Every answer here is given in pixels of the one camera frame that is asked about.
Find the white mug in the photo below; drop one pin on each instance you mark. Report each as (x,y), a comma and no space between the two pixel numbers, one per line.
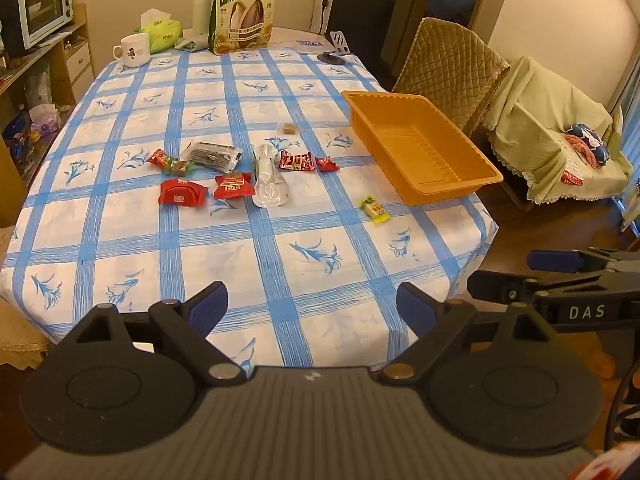
(134,51)

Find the grey green cloth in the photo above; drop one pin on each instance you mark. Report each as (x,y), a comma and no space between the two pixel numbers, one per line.
(192,42)

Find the green tissue pack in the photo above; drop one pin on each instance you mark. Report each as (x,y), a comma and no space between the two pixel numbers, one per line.
(160,32)

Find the light blue toaster oven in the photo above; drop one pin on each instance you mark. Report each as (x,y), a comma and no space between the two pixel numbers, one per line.
(44,7)

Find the dark phone stand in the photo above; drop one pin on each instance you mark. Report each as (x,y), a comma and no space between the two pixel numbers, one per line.
(336,55)

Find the patterned cushion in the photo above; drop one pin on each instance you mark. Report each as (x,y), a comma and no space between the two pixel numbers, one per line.
(592,142)

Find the sunflower seed bag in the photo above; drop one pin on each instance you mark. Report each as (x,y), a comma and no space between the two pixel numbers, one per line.
(245,15)

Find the chair with quilted cover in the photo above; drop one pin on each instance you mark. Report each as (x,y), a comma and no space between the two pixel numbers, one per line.
(440,60)

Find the small flat box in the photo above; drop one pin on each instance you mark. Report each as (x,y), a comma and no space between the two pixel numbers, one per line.
(307,45)

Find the silver pouch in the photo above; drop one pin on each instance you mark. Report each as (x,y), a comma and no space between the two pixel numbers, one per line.
(269,180)

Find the white purple pack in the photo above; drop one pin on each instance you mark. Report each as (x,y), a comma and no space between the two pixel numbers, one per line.
(45,121)

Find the dark red printed packet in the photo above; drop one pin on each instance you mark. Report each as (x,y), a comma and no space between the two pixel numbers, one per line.
(296,161)

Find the yellow cloth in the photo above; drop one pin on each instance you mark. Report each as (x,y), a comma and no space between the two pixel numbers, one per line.
(535,110)

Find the black appliance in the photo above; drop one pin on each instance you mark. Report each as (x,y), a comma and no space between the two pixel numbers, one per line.
(9,25)

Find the red square packet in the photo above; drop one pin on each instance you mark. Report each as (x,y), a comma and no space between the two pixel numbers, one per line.
(182,193)

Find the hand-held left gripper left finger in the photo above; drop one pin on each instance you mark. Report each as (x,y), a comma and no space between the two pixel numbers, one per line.
(207,305)

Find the small red candy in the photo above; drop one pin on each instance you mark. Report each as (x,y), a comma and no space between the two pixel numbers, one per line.
(158,158)
(326,164)

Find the wooden shelf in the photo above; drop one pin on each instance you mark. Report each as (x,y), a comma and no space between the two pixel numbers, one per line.
(75,62)

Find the white thermos bottle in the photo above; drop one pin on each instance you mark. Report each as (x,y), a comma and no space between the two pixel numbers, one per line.
(202,10)

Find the orange plastic tray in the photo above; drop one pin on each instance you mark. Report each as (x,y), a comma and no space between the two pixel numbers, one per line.
(415,145)

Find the black cabinet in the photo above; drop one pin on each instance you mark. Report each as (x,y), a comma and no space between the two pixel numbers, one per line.
(365,15)

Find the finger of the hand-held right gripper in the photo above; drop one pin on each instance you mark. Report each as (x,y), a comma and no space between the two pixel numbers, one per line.
(495,285)
(552,260)

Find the clear packet with brown cube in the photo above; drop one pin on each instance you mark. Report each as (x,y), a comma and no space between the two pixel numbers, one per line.
(286,129)

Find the dark snack packet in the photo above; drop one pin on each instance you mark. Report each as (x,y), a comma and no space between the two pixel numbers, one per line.
(212,156)

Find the green yellow candy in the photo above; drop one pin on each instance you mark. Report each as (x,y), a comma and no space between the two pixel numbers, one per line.
(374,209)

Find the green brown candy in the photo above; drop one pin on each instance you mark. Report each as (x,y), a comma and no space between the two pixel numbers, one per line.
(181,167)

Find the red packet with cream label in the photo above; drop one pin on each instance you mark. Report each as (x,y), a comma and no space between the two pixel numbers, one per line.
(233,186)

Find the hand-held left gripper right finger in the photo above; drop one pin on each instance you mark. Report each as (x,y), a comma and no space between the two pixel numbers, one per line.
(415,305)

